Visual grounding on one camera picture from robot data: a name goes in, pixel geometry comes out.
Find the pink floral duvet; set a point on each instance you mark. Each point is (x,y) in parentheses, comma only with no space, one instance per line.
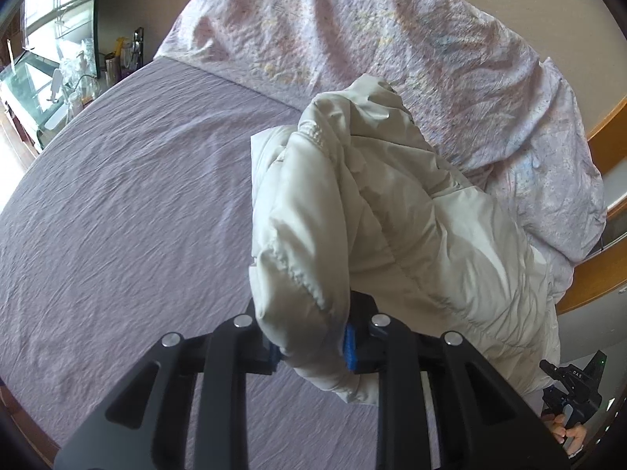
(318,24)

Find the black upright device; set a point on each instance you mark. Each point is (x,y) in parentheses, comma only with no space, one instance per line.
(138,46)

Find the dark metal bottle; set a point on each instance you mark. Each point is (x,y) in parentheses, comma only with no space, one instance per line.
(111,69)

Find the bed with purple sheet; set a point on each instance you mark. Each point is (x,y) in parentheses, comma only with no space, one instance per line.
(122,205)

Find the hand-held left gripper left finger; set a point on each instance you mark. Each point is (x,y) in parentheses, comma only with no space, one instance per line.
(267,352)

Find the beige puffer jacket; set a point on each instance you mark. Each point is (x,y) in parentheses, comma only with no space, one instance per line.
(392,215)

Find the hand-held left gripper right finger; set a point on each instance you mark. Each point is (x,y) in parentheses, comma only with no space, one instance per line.
(350,347)

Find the clear plastic bag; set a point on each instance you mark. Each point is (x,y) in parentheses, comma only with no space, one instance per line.
(78,66)

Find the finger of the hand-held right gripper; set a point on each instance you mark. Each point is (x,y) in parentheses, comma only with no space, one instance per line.
(552,373)

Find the wooden glass-door cabinet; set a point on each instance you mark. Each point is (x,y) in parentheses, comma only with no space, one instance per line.
(595,279)

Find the clear plastic bottle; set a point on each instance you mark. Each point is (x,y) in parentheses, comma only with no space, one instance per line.
(127,56)

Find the person's right hand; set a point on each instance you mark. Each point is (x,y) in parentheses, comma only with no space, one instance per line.
(579,439)

